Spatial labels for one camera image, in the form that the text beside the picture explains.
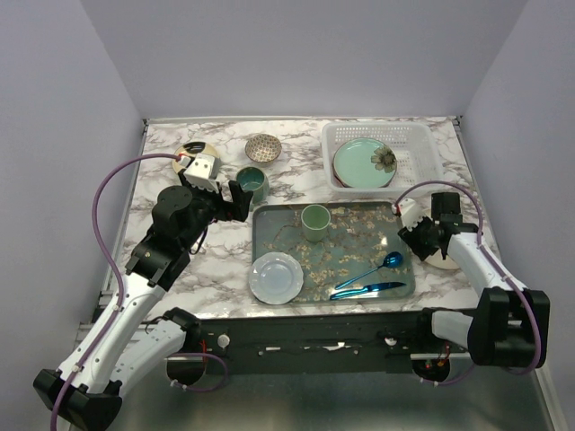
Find light blue scalloped plate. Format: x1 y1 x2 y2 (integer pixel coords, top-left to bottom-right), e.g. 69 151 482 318
248 252 304 305

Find blue metallic knife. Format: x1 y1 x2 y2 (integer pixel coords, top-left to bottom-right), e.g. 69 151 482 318
329 281 405 301

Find cream sweet bear plate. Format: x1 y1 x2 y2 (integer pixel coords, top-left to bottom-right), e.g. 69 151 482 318
424 250 459 270

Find teal floral serving tray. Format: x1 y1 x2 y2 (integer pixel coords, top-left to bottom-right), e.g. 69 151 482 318
252 201 415 305

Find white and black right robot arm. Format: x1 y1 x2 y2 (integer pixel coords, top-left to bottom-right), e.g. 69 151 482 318
394 192 551 373

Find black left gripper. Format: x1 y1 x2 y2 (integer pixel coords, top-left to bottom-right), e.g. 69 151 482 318
179 169 253 250

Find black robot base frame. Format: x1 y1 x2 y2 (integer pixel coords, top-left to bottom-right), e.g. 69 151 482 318
182 312 471 375

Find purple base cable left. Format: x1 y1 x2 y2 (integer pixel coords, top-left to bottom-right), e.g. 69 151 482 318
168 352 230 392

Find pale aqua brown-rimmed plate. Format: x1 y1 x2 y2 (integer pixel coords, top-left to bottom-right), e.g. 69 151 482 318
332 137 398 189

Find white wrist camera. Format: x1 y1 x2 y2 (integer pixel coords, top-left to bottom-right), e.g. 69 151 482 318
180 153 221 193
395 198 427 231

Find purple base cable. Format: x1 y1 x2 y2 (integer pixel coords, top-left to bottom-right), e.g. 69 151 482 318
168 352 230 392
420 363 477 388

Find light green ceramic cup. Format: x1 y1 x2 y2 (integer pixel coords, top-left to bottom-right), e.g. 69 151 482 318
301 204 331 242

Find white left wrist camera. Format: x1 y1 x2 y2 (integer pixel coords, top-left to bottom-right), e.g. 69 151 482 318
180 153 221 193

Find cream plate with black mark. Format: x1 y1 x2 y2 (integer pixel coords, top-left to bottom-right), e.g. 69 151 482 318
172 141 221 177

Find pink polka dot plate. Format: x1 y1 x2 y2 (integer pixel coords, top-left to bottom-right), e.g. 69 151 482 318
331 163 348 188

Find teal glazed ceramic mug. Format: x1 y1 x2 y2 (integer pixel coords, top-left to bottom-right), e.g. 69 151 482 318
235 166 270 207

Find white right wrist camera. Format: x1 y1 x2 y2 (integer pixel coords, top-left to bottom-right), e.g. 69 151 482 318
395 198 427 231

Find patterned small ceramic bowl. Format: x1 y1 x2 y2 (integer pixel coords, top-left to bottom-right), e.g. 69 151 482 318
244 134 282 163

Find white perforated plastic bin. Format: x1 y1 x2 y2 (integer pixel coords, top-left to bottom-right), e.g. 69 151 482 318
321 120 444 200

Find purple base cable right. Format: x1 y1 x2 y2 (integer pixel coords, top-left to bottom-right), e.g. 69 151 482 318
420 363 477 388

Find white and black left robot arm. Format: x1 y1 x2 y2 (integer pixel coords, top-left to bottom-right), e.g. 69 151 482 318
33 180 252 430

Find blue metallic spoon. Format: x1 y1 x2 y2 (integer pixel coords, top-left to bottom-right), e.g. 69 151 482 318
334 251 403 290

